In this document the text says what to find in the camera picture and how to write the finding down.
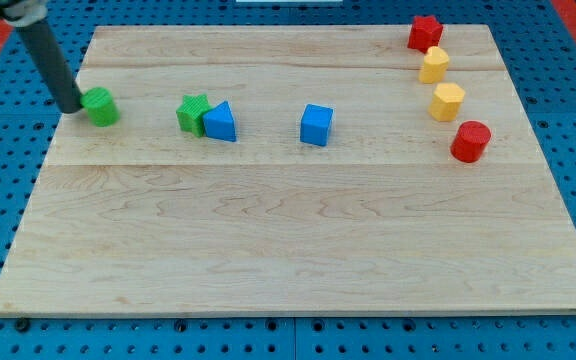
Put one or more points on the robot arm end white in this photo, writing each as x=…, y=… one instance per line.
x=22, y=13

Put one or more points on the blue cube block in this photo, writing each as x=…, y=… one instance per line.
x=315, y=125

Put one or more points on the green star block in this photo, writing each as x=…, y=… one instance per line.
x=190, y=114

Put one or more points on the red star block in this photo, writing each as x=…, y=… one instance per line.
x=425, y=32

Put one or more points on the light wooden board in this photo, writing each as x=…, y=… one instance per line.
x=143, y=220

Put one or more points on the blue triangle block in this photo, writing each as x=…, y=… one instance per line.
x=219, y=123

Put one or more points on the yellow hexagon block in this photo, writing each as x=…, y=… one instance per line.
x=446, y=102

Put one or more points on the red cylinder block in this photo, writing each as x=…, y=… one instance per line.
x=470, y=141

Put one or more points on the green cylinder block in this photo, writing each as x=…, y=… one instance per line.
x=100, y=106

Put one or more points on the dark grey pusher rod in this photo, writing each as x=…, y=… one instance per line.
x=46, y=54

